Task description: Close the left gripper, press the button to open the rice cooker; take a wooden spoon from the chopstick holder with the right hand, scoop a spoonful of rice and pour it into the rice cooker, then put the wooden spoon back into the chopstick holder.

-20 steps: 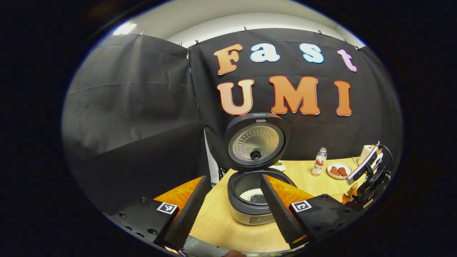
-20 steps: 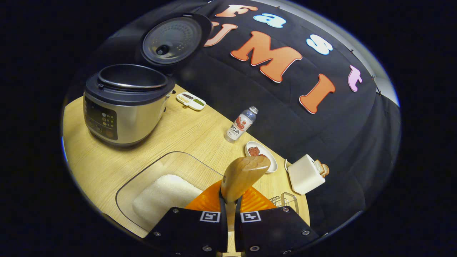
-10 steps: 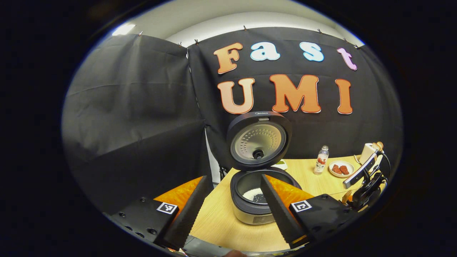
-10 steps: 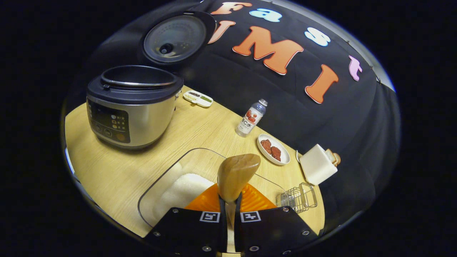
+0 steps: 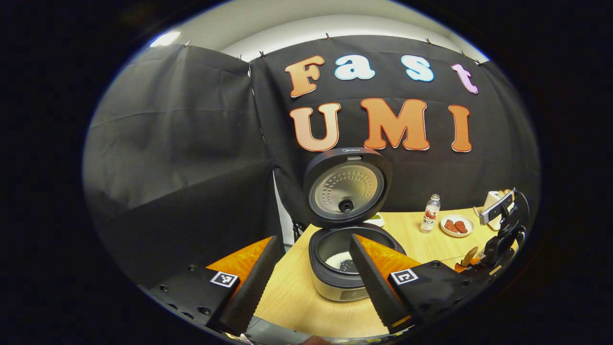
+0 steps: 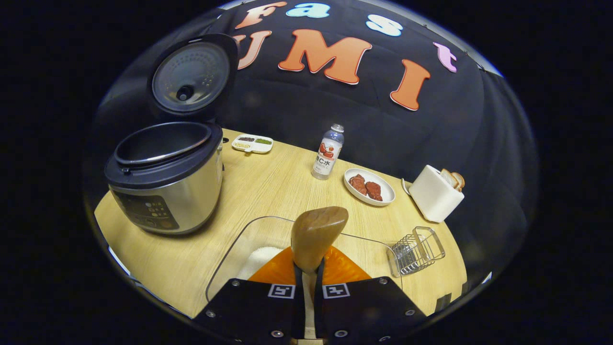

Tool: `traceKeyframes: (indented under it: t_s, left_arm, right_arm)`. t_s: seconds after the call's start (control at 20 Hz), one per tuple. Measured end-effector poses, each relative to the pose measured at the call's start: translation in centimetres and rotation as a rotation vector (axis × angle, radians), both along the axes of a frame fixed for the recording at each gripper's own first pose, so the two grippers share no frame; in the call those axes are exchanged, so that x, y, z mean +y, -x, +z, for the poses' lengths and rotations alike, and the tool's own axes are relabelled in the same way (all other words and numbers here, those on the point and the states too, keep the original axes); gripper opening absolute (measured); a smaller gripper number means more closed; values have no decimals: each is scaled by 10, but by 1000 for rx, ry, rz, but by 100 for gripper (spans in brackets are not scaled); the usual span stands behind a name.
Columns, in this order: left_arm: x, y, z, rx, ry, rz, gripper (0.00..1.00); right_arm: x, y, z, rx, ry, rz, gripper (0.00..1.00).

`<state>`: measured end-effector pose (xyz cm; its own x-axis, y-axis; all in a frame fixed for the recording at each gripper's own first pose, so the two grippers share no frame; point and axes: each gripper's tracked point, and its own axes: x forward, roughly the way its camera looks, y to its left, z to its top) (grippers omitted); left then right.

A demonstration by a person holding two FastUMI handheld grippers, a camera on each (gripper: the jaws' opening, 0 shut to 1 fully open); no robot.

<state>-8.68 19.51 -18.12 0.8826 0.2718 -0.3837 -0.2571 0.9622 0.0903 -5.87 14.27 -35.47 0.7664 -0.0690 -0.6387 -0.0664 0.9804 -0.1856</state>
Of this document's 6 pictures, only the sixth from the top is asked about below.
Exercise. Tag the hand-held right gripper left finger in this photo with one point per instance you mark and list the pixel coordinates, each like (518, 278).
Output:
(298, 302)

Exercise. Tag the white divided bean dish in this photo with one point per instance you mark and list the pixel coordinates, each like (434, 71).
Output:
(252, 143)

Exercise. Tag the white oval plate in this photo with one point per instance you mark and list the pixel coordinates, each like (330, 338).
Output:
(383, 189)

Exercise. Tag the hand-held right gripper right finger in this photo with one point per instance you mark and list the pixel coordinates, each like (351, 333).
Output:
(320, 302)

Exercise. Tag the white toaster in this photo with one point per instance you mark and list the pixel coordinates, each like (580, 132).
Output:
(433, 196)

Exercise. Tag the clear drink bottle red label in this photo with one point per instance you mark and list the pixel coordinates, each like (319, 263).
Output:
(328, 153)

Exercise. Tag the wooden spoon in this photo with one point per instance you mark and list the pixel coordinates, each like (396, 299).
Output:
(316, 235)

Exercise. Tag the toast bread slice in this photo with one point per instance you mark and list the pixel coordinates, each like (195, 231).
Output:
(459, 181)
(449, 178)

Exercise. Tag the black and silver rice cooker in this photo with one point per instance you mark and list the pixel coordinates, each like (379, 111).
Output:
(167, 191)

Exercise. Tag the red meat piece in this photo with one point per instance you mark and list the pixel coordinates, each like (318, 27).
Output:
(374, 190)
(358, 183)

